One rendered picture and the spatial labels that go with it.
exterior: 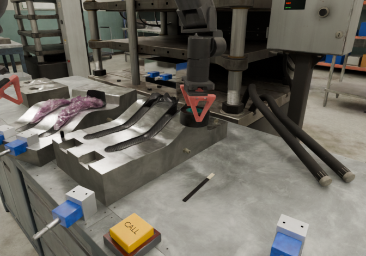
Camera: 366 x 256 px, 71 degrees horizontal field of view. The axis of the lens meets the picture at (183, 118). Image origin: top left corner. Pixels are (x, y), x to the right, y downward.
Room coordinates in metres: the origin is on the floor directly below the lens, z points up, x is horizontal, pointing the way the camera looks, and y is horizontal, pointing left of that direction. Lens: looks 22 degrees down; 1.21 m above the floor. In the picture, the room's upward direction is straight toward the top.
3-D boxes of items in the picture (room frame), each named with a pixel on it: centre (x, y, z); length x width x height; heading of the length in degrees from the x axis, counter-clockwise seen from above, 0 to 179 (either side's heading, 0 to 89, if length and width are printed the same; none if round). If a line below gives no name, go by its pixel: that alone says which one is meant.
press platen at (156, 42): (1.79, -0.06, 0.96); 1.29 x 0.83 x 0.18; 48
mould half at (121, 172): (0.75, 0.11, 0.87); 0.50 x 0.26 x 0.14; 138
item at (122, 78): (1.80, -0.05, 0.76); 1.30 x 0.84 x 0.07; 48
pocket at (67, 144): (0.62, 0.30, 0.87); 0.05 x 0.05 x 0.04; 48
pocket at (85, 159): (0.55, 0.22, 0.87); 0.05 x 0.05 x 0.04; 48
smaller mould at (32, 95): (1.28, 0.71, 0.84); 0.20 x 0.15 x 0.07; 138
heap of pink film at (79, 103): (0.92, 0.42, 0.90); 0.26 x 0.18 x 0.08; 155
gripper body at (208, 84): (0.66, -0.04, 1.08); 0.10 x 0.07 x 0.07; 11
